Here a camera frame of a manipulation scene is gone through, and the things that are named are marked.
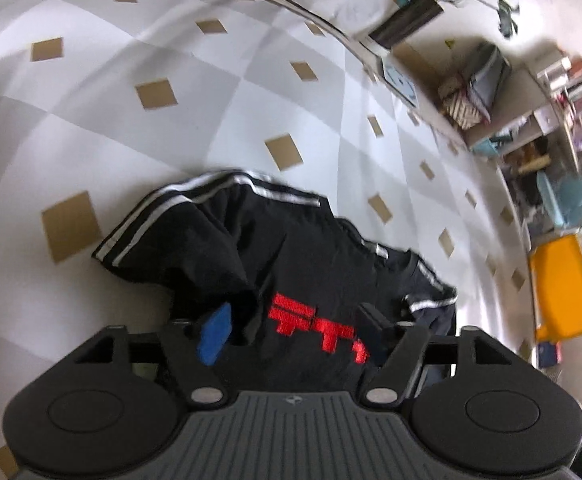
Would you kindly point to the yellow plastic chair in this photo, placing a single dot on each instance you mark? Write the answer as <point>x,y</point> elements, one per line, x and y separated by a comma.
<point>561,285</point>

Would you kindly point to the light blue patterned pad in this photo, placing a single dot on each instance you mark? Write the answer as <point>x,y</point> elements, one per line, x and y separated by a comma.
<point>401,82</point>

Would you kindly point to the light blue chair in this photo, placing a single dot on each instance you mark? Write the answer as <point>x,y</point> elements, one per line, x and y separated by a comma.
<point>571,200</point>

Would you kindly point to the grey white checkered tablecloth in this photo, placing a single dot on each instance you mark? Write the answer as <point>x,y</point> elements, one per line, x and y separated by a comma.
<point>171,110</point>

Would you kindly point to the yellow warning sticker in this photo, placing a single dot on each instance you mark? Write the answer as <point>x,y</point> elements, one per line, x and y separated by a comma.
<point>449,45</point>

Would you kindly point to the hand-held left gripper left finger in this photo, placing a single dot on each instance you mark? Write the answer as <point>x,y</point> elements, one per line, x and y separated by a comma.
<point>216,337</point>

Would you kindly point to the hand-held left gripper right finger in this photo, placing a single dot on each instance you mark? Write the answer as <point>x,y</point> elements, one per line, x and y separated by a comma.
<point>373,327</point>

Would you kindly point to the black t-shirt red print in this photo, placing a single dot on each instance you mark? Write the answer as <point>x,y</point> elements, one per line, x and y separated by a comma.
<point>296,250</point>

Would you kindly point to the dark blue red box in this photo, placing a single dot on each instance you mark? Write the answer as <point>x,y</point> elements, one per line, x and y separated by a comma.
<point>548,355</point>

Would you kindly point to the white desk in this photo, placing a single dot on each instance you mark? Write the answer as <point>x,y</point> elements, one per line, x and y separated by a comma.
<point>516,110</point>

